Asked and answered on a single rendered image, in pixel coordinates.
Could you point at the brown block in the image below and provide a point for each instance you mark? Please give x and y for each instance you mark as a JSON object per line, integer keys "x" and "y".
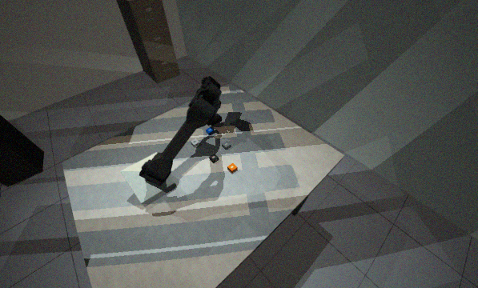
{"x": 232, "y": 168}

